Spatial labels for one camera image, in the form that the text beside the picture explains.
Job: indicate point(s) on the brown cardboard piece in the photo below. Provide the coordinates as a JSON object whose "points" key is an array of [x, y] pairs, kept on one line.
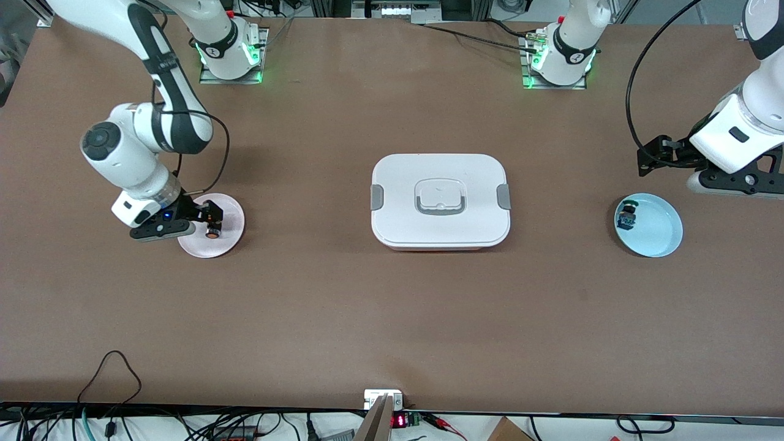
{"points": [[508, 432]]}

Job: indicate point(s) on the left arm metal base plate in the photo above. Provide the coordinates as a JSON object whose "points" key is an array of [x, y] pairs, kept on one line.
{"points": [[554, 87]]}

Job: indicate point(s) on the light blue round plate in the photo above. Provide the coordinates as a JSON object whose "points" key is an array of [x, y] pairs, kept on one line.
{"points": [[658, 233]]}

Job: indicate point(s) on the white socket box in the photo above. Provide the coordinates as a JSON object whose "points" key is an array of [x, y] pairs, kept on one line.
{"points": [[375, 397]]}

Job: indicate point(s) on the white lunch box grey latches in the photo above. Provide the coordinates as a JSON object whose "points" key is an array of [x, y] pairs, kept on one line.
{"points": [[398, 184]]}

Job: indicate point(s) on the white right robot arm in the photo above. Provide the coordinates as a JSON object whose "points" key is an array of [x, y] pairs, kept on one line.
{"points": [[128, 159]]}

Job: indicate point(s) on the orange push-button switch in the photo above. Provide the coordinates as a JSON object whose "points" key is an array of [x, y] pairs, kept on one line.
{"points": [[213, 233]]}

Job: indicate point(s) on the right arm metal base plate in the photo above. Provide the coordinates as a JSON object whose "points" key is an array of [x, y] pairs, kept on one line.
{"points": [[229, 81]]}

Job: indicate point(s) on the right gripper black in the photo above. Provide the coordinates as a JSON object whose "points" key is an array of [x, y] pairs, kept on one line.
{"points": [[186, 209]]}

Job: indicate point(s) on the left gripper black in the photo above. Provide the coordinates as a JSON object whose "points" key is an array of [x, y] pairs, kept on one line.
{"points": [[678, 155]]}

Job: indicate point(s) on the grey slanted bar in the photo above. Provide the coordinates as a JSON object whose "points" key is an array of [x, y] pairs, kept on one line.
{"points": [[375, 422]]}

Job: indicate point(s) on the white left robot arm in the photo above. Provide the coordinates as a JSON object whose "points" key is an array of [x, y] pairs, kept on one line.
{"points": [[753, 122]]}

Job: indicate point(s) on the red digit display module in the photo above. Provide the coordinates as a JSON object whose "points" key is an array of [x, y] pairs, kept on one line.
{"points": [[401, 421]]}

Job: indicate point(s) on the pale pink round plate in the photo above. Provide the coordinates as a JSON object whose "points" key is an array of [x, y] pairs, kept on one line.
{"points": [[229, 242]]}

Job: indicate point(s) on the metal equipment rack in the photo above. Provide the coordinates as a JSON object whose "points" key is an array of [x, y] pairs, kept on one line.
{"points": [[398, 9]]}

